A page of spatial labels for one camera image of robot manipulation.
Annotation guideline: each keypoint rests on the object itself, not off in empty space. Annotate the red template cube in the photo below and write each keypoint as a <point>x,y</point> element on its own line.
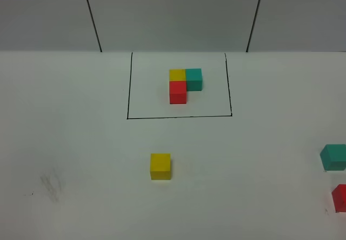
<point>177,92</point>

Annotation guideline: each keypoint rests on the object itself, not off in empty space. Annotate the yellow template cube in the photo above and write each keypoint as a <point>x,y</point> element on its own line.
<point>177,75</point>

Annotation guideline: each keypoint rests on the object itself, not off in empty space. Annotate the teal template cube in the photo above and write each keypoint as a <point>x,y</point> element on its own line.
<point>194,79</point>

